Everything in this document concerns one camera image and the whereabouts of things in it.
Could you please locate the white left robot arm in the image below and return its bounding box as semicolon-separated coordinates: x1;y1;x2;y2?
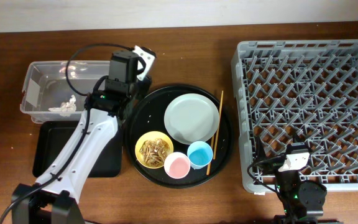
0;75;152;223

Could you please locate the long wooden chopstick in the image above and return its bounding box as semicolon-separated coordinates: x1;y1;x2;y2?
213;90;224;160

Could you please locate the blue cup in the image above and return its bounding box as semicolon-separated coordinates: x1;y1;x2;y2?
187;141;209;170

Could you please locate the clear plastic bin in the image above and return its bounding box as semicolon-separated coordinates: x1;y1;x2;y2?
20;60;109;123

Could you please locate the round black serving tray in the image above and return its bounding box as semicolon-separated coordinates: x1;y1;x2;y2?
124;85;234;189

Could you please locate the pink cup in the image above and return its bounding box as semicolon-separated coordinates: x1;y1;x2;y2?
163;152;191;179

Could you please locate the black rectangular tray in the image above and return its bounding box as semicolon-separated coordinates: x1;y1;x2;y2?
32;121;123;178

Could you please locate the yellow bowl with food scraps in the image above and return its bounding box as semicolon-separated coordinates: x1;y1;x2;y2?
134;131;173;169

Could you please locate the grey dishwasher rack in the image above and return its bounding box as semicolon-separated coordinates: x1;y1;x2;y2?
231;39;358;194

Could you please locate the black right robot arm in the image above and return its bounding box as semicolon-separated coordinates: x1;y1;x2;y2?
255;135;327;223

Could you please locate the short wooden chopstick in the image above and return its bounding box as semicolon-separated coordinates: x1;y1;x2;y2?
206;134;215;175

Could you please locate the white tissue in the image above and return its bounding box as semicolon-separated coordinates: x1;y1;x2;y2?
48;95;76;117

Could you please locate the pale green plate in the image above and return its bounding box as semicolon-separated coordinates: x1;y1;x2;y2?
163;93;219;145

